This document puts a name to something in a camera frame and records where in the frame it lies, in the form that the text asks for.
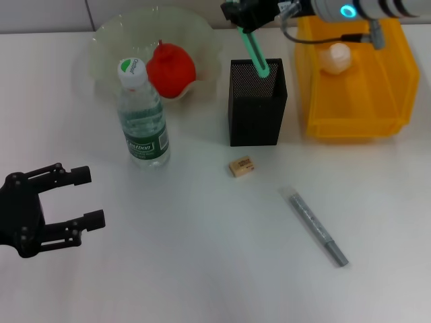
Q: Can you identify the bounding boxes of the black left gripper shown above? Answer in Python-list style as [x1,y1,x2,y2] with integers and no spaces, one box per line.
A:
[0,164,106,258]

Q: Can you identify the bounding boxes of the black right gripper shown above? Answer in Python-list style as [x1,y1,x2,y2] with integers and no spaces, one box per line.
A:
[221,0,282,34]

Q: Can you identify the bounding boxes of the green utility knife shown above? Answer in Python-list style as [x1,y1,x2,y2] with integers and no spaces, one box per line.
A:
[235,25,271,79]

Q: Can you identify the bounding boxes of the clear water bottle green label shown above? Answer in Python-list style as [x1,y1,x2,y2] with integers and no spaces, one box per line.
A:
[117,57,172,171]

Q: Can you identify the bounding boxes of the red-orange toy orange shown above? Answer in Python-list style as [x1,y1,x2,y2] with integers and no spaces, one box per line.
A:
[145,39,197,99]

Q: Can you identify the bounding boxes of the white paper ball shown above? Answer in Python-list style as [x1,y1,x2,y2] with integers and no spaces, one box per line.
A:
[318,42,353,75]

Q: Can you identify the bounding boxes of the beige eraser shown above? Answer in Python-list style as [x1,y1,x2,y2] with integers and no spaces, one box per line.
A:
[228,155,256,178]

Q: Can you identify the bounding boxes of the grey marker pen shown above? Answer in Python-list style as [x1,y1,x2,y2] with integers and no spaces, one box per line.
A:
[282,184,350,268]

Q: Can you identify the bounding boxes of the black mesh pen holder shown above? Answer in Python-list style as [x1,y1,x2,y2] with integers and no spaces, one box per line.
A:
[228,58,289,147]

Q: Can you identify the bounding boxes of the translucent green glass fruit plate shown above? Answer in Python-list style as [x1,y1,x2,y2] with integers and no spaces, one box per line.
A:
[88,5,224,115]

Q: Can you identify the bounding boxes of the yellow plastic bin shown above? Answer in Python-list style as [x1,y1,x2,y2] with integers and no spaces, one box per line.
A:
[294,15,421,141]

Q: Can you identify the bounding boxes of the right arm cable with connector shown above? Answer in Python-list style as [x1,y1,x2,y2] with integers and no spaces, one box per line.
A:
[278,1,387,50]

